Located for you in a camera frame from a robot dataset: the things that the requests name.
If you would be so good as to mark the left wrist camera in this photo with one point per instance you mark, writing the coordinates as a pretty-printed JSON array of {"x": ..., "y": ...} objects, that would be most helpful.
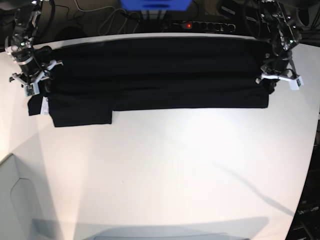
[{"x": 296, "y": 83}]

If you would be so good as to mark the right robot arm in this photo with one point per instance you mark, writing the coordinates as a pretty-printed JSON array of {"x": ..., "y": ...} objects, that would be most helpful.
[{"x": 20, "y": 44}]

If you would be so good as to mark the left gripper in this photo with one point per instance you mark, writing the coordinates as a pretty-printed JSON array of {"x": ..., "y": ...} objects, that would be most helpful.
[{"x": 274, "y": 69}]

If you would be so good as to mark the white shirt label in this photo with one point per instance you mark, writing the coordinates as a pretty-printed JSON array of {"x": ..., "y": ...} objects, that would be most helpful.
[{"x": 44, "y": 110}]

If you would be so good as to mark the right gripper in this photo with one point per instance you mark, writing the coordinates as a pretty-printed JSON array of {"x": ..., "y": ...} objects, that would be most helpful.
[{"x": 33, "y": 73}]

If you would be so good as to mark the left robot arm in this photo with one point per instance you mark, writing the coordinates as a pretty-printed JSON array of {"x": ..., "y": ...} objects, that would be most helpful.
[{"x": 283, "y": 35}]

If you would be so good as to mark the blue plastic box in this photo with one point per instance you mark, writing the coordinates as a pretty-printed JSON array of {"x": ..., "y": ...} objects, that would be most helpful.
[{"x": 146, "y": 5}]

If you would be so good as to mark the black T-shirt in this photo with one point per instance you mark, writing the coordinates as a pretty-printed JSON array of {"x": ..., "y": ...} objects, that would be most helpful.
[{"x": 97, "y": 79}]

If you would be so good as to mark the black power strip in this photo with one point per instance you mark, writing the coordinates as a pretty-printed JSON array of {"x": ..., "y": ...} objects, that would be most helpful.
[{"x": 201, "y": 27}]

